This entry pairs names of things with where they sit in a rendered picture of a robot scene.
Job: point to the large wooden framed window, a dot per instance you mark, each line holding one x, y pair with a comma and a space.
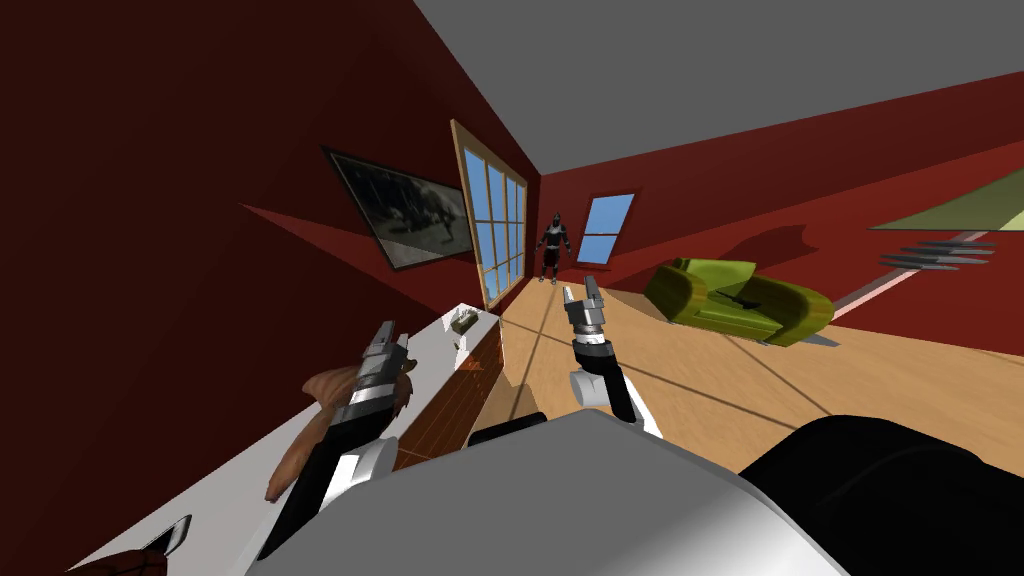
496, 224

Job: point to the small red framed window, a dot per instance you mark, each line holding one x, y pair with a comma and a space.
606, 228

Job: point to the green sofa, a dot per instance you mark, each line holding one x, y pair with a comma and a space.
720, 300

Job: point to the small olive green object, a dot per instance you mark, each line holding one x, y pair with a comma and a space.
464, 322

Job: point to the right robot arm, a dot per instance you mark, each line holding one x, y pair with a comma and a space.
880, 496

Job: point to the dark brown round object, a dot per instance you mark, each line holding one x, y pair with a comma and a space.
120, 564

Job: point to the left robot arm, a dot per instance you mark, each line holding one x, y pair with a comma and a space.
320, 464

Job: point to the black and silver utensil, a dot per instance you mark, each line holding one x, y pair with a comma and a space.
170, 534

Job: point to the black armour statue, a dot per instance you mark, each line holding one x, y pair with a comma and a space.
553, 244

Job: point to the dark framed wall picture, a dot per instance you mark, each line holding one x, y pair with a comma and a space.
408, 212

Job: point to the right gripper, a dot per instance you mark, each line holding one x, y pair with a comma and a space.
588, 318

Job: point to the brown bread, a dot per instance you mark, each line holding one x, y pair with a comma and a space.
324, 392

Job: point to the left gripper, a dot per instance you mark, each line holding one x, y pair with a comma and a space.
382, 366

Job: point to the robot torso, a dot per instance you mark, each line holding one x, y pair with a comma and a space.
512, 504

